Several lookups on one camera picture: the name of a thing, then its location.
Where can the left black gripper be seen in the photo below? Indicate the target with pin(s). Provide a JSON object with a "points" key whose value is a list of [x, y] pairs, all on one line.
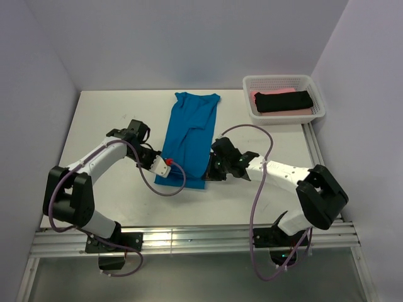
{"points": [[154, 154]]}

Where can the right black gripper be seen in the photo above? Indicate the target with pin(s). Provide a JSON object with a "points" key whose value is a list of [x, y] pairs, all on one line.
{"points": [[210, 173]]}

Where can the blue t-shirt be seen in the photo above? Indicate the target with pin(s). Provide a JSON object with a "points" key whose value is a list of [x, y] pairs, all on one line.
{"points": [[188, 139]]}

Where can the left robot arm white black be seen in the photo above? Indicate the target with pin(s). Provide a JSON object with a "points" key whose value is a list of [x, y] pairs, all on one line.
{"points": [[69, 193]]}

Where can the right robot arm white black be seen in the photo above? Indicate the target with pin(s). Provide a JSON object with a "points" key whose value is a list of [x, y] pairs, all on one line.
{"points": [[320, 196]]}

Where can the black rolled t-shirt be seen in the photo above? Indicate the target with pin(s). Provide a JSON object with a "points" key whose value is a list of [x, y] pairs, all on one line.
{"points": [[288, 101]]}

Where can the pink folded t-shirt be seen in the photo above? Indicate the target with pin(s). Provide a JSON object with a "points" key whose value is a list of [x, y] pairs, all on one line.
{"points": [[281, 113]]}

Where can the white plastic basket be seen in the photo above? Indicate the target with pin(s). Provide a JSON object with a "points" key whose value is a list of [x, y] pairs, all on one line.
{"points": [[273, 82]]}

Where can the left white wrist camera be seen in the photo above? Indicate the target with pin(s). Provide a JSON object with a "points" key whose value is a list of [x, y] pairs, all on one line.
{"points": [[159, 167]]}

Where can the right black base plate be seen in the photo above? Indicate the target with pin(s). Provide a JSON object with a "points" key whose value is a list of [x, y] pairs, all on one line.
{"points": [[273, 237]]}

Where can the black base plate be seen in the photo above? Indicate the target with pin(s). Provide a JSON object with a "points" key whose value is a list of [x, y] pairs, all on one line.
{"points": [[133, 240], [273, 237]]}

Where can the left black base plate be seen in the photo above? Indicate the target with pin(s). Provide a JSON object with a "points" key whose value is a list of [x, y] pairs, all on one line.
{"points": [[133, 240]]}

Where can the aluminium rail frame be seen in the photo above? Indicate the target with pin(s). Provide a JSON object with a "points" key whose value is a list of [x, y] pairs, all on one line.
{"points": [[196, 248]]}

